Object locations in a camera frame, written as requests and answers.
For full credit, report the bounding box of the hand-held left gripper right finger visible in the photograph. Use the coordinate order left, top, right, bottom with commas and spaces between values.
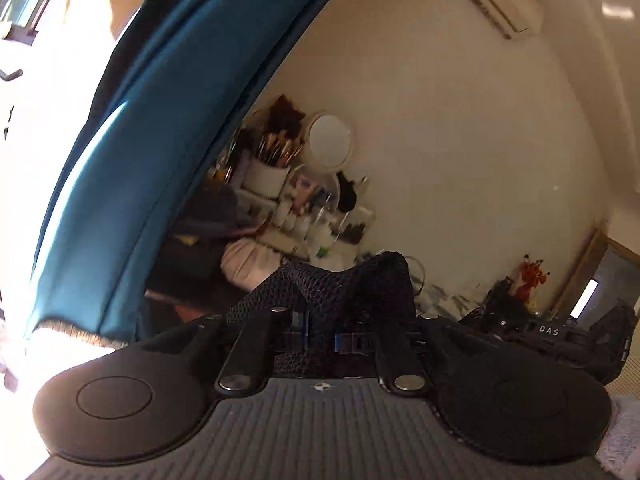
334, 310, 501, 395

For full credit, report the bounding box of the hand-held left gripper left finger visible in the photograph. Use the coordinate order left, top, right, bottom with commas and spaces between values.
144, 306, 307, 394

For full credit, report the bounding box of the red figurine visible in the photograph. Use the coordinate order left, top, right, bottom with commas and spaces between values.
517, 255, 552, 306

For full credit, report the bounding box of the pale pink cloth bag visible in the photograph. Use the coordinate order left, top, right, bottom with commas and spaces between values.
221, 238, 287, 293

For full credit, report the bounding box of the clear cosmetics organizer with bottles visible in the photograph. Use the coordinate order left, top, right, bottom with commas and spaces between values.
235, 160, 377, 266

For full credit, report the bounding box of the fluffy white blanket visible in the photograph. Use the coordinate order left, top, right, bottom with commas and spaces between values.
597, 393, 640, 480

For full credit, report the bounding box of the white brush holder with brushes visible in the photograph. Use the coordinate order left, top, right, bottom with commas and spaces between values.
243, 125, 306, 200

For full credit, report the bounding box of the round white mirror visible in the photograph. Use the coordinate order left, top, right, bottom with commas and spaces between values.
305, 112, 357, 173

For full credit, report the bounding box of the blue curtain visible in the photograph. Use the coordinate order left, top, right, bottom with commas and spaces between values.
24, 0, 351, 348

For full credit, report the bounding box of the wooden door frame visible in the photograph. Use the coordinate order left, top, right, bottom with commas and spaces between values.
548, 228, 640, 321

